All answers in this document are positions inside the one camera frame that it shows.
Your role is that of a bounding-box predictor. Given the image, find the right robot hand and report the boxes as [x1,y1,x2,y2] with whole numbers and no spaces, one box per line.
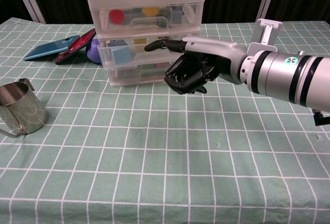
[144,37,246,95]

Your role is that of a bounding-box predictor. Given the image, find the light blue cube block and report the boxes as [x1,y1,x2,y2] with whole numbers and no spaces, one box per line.
[108,40,137,67]

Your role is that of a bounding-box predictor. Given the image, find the clear plastic box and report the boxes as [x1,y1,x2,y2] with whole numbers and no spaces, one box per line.
[97,36,188,70]

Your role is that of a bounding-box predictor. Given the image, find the clear drawer with round blocks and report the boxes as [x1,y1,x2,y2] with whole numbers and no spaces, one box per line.
[91,3,202,33]

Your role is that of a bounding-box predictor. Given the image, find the clear lowest drawer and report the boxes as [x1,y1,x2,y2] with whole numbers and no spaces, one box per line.
[108,63,183,85]

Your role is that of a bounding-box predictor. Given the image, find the dark blue block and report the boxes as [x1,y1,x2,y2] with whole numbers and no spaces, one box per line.
[171,7,185,25]

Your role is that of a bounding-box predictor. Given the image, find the white phone stand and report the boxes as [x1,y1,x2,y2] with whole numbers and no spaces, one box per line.
[246,19,284,55]

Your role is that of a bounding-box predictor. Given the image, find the yellow round block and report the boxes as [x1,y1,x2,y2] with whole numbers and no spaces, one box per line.
[143,7,158,17]

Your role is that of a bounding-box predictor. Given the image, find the red round block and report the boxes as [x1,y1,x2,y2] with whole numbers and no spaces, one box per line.
[109,9,125,24]

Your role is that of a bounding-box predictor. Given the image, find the green checked tablecloth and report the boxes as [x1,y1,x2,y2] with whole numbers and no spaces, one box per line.
[0,17,330,224]

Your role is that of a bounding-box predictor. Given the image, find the purple ball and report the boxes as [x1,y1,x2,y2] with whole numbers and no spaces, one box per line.
[86,39,102,65]

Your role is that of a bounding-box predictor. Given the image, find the red smartphone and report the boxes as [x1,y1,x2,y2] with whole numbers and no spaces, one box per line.
[53,27,96,66]

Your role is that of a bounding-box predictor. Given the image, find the blue smartphone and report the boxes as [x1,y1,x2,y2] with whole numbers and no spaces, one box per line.
[23,37,82,61]

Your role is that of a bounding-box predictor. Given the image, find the stainless steel pitcher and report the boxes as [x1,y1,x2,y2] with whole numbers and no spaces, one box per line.
[0,78,49,137]

